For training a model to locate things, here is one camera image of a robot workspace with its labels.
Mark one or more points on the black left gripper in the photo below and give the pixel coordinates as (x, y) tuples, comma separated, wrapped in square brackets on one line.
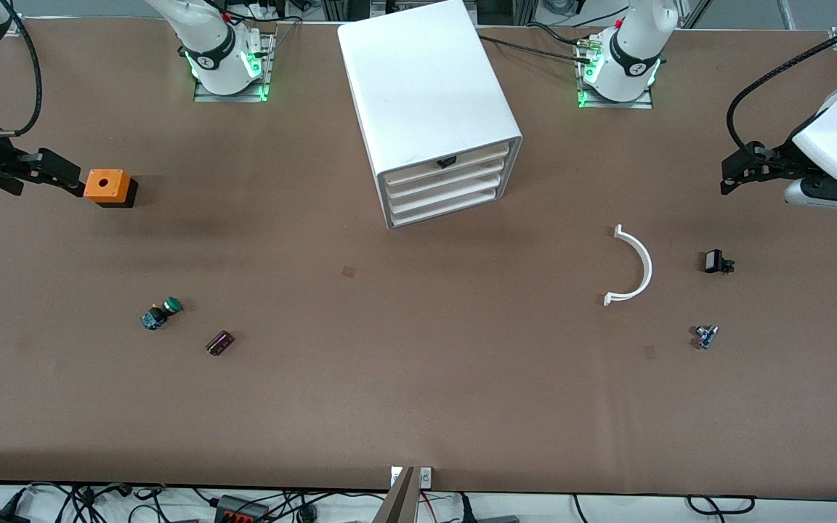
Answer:
[(779, 159)]

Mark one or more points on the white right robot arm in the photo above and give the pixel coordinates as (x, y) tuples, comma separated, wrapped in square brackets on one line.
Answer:
[(219, 43)]

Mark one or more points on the orange and black button box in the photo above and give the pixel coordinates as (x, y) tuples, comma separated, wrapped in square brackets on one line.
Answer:
[(104, 185)]

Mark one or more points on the white plastic drawer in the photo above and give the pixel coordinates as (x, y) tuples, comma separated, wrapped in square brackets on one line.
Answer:
[(426, 210), (426, 197), (426, 183)]

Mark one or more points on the white drawer cabinet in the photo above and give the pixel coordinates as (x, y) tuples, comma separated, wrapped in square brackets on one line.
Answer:
[(426, 80)]

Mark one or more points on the small brown tape patch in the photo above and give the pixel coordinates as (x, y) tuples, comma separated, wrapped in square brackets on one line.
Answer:
[(649, 352)]

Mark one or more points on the small purple black component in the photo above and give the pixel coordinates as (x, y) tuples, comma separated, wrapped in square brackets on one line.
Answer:
[(219, 343)]

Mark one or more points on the black power adapter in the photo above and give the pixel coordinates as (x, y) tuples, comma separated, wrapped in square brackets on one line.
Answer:
[(1, 516)]

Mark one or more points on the black and red power strip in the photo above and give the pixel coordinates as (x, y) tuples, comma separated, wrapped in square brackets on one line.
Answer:
[(243, 508)]

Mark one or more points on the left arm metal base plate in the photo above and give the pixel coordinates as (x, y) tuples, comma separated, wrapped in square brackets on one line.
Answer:
[(644, 104)]

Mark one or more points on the white curved plastic bracket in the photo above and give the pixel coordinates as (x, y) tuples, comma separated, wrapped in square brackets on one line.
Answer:
[(644, 261)]

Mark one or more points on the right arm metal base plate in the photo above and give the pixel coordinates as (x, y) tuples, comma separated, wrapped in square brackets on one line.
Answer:
[(204, 96)]

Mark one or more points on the green push button switch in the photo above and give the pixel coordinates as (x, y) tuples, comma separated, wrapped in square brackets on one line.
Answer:
[(160, 314)]

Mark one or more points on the small white metal bracket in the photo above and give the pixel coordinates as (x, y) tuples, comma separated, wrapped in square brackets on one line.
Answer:
[(427, 477)]

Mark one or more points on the grey angled post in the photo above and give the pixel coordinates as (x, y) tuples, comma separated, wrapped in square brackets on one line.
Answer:
[(397, 505)]

